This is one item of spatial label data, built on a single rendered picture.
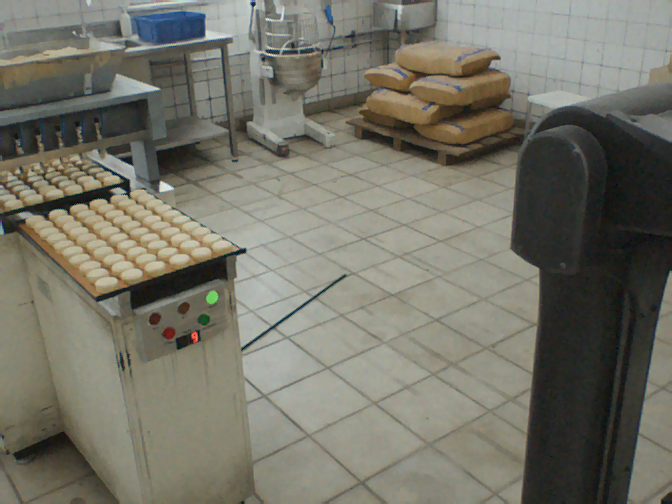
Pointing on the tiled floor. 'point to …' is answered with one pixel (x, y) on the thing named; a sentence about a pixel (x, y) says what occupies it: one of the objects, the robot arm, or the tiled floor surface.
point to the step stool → (552, 103)
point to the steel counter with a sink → (136, 50)
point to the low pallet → (405, 138)
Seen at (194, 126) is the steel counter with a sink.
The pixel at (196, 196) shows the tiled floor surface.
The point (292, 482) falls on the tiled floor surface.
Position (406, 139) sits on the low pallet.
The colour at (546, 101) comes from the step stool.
